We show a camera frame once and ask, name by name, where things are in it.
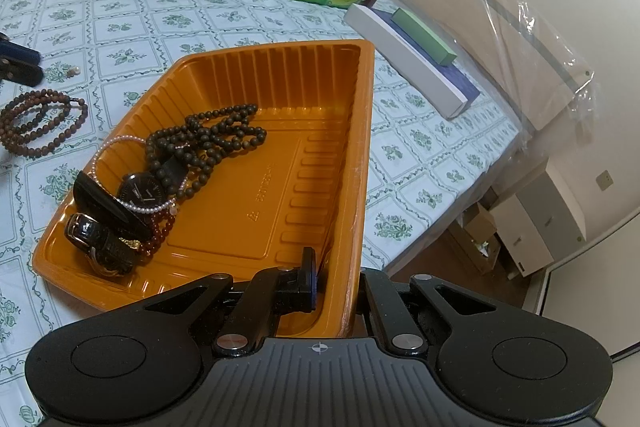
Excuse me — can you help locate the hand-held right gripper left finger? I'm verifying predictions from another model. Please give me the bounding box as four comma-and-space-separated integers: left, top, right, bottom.
132, 247, 321, 358

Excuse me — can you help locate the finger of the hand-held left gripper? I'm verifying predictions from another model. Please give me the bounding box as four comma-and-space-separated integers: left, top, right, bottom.
0, 34, 44, 86

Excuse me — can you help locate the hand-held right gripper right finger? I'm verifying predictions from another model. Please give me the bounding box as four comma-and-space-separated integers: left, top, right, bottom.
356, 268, 502, 358

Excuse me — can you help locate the orange plastic tray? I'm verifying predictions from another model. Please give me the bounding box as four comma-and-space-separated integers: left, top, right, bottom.
31, 39, 376, 339

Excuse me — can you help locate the red bead bracelet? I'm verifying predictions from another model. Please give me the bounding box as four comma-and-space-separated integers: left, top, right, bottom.
131, 211, 177, 258

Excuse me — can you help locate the dark bead necklace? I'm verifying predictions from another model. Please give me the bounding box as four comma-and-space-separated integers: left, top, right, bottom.
145, 104, 268, 202

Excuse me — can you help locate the black wrist watch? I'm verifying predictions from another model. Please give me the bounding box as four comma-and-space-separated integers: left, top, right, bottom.
73, 171, 153, 240

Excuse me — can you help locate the white pearl bracelet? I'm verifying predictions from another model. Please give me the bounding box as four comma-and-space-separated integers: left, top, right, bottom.
91, 134, 190, 215

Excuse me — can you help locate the black silver-edged wristwatch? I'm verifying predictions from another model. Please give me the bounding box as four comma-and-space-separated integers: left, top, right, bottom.
65, 213, 147, 279

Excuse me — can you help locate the cardboard box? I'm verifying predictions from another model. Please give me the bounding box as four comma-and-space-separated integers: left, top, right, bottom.
447, 202, 503, 275

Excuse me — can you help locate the white bedside cabinet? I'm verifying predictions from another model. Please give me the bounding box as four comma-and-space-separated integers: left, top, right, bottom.
492, 157, 588, 278

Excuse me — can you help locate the purple book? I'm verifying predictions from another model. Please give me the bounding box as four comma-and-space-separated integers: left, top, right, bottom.
372, 9, 482, 105

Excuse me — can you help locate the long white box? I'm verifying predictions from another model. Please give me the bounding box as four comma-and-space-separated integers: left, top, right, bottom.
345, 3, 473, 120

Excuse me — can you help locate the green box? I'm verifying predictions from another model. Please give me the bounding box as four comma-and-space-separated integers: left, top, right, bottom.
391, 8, 458, 66

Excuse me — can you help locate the beige headboard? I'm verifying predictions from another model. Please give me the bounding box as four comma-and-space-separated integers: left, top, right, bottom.
350, 0, 593, 132

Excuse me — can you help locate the clear plastic sheet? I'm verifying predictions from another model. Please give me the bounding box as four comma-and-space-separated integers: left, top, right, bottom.
350, 0, 597, 152

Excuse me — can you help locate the brown wooden bead bracelet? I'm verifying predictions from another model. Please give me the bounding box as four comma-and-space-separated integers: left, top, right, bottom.
0, 91, 89, 156

